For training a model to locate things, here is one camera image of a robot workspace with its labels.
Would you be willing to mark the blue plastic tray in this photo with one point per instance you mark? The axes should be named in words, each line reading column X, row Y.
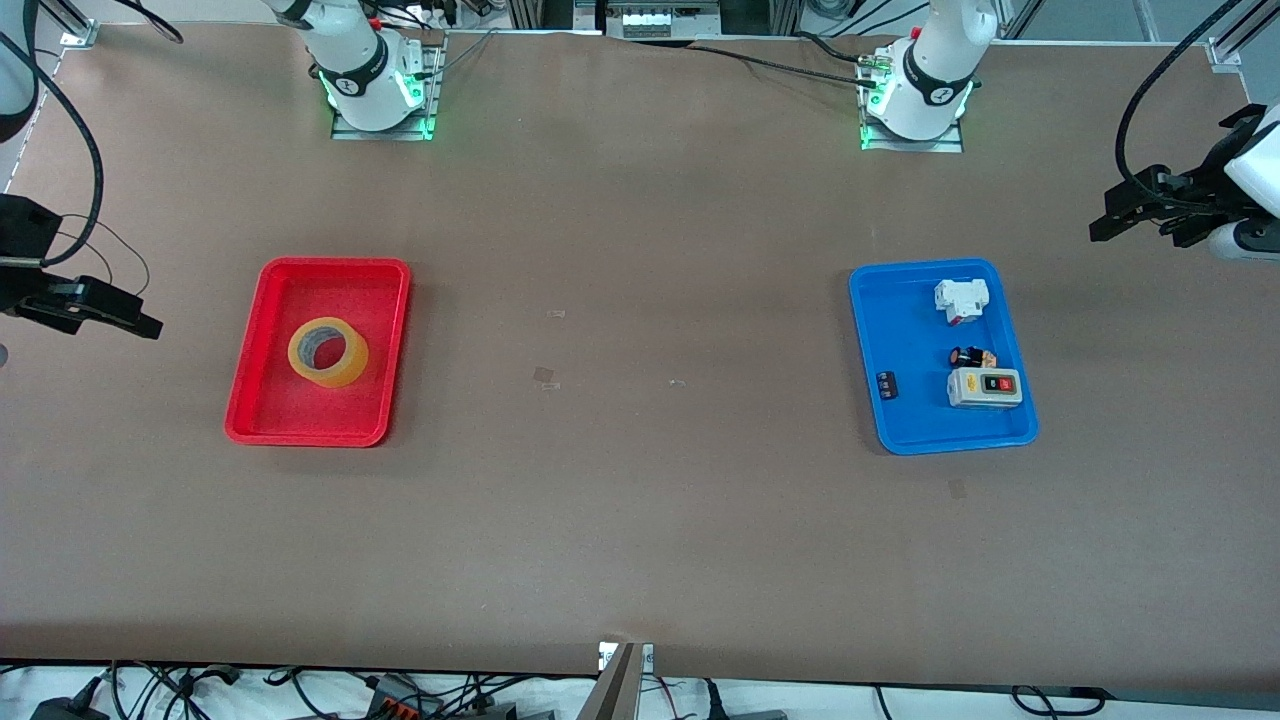
column 920, row 420

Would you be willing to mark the grey switch box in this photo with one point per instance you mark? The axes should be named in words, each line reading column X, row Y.
column 985, row 387

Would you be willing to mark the orange black connector box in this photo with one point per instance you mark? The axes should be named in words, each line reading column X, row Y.
column 400, row 700

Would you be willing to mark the small black terminal block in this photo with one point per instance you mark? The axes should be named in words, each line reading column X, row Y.
column 887, row 384

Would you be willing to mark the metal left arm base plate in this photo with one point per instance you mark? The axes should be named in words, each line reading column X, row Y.
column 950, row 143

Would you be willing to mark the small black orange push button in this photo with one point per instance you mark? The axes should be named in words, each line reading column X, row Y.
column 972, row 356

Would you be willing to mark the yellow clear tape roll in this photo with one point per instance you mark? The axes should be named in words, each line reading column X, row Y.
column 352, row 362

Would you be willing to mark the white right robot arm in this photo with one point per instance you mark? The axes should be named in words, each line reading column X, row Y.
column 350, row 60

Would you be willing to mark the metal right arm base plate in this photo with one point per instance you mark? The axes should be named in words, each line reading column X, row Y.
column 430, row 90

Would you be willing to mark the white circuit breaker block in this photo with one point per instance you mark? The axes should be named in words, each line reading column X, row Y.
column 962, row 298

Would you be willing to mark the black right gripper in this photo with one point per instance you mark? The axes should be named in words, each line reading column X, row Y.
column 22, row 232

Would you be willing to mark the metal table corner bracket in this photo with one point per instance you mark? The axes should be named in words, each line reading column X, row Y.
column 1225, row 52
column 78, row 36

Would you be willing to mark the black power adapter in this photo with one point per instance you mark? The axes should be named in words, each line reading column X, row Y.
column 65, row 708

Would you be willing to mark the red plastic tray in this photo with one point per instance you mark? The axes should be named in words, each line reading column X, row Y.
column 270, row 400

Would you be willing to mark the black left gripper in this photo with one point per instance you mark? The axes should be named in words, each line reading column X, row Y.
column 1203, row 186

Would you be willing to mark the aluminium frame with power strip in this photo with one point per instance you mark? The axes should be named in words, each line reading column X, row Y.
column 650, row 18

